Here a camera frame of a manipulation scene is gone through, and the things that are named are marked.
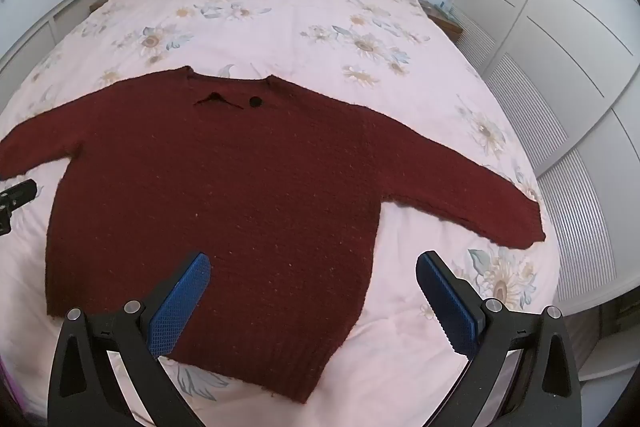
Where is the floral pink bed sheet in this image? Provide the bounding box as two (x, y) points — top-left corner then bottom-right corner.
(0, 0), (561, 427)

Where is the dark red knit sweater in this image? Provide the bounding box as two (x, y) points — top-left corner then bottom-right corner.
(0, 66), (547, 404)

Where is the white wardrobe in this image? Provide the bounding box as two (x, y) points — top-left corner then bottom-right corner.
(445, 0), (640, 383)

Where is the wooden nightstand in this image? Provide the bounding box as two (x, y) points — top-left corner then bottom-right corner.
(417, 0), (466, 42)

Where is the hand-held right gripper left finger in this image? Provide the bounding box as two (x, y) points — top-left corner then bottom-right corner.
(47, 252), (213, 427)

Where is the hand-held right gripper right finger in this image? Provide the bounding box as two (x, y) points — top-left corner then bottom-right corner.
(416, 250), (583, 427)

